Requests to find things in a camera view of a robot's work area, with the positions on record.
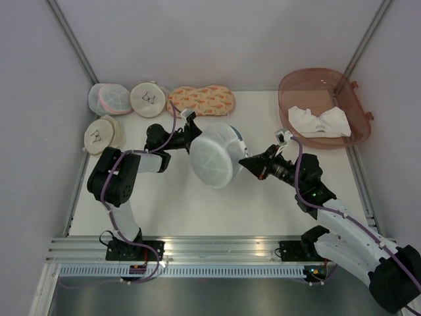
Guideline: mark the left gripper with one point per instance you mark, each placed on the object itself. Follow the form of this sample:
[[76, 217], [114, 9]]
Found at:
[[191, 132]]

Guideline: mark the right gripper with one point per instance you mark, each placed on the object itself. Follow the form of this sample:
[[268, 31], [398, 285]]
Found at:
[[260, 164]]

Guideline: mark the white mesh bag blue zipper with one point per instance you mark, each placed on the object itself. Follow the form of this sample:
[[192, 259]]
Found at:
[[214, 156]]

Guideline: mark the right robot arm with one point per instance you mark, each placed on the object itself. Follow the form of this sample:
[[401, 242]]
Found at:
[[390, 272]]

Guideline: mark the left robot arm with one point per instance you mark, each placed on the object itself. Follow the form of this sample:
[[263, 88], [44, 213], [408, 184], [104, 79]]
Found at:
[[112, 183]]

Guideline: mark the beige round bag upper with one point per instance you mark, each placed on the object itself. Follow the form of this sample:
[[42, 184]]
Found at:
[[148, 99]]

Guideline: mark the beige round bag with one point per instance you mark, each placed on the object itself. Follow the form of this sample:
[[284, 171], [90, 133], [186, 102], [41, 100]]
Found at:
[[148, 99], [102, 133]]

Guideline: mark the white bra in basket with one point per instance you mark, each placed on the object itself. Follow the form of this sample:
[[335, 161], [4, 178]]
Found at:
[[330, 124]]

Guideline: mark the beige round bag lower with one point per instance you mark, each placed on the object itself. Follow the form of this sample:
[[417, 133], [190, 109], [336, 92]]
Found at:
[[102, 133]]

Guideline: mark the white mesh bag pink trim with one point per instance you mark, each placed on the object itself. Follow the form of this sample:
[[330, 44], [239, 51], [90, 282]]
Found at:
[[109, 99]]

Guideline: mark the orange floral fabric pouch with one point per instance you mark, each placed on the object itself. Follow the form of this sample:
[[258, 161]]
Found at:
[[211, 100]]

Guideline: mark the pink translucent plastic basket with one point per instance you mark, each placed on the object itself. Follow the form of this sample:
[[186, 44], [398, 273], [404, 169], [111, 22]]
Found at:
[[321, 89]]

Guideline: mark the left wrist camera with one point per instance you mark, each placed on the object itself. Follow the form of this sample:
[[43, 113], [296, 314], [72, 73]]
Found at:
[[187, 114]]

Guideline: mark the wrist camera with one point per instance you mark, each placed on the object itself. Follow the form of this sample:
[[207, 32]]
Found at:
[[283, 136], [187, 114]]

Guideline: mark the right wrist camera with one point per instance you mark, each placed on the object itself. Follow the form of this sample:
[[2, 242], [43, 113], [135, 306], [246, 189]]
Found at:
[[283, 136]]

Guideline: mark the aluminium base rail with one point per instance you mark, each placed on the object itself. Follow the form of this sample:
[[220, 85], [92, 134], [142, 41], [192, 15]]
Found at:
[[179, 250]]

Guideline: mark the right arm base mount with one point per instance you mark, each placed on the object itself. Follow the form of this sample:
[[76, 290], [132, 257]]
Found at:
[[302, 250]]

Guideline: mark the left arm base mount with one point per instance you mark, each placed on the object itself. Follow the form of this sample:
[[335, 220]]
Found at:
[[118, 250]]

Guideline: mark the white slotted cable duct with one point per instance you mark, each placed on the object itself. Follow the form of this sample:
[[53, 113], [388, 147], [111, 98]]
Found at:
[[186, 271]]

